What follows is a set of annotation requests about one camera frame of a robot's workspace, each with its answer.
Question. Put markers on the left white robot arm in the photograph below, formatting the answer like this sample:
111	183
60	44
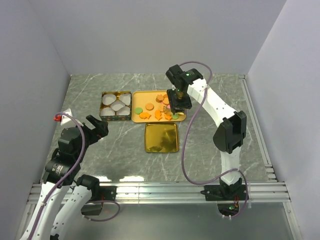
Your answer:
49	220

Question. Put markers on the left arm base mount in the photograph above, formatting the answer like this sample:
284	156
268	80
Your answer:
105	193

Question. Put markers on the metal tongs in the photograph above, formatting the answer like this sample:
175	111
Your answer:
168	110

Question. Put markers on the yellow serving tray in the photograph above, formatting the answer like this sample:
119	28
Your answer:
141	98

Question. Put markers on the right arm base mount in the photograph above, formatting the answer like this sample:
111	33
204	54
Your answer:
231	199

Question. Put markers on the green round cookie left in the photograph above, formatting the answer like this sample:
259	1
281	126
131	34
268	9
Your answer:
138	110

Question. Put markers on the green round cookie right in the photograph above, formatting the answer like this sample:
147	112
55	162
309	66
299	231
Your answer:
175	116

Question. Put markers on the green square cookie tin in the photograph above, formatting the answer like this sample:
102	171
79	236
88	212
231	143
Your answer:
116	106

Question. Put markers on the gold tin lid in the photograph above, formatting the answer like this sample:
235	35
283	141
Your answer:
161	137

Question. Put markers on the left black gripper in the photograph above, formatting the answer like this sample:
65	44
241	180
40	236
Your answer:
100	130

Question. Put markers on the brown round cookie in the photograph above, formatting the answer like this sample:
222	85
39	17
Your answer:
149	106

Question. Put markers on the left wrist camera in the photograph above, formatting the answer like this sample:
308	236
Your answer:
65	121

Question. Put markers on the green round cookie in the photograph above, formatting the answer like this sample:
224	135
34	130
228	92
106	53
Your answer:
138	110
175	116

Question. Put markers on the aluminium rail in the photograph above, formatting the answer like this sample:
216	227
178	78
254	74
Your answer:
187	193

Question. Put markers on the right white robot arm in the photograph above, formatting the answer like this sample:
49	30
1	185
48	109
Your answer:
231	124

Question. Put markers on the orange fish cookie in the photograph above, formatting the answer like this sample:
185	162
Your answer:
144	115
168	116
158	114

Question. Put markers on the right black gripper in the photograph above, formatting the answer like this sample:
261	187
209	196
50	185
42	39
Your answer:
186	105

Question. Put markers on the orange flower cookie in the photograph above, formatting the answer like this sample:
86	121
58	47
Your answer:
159	98

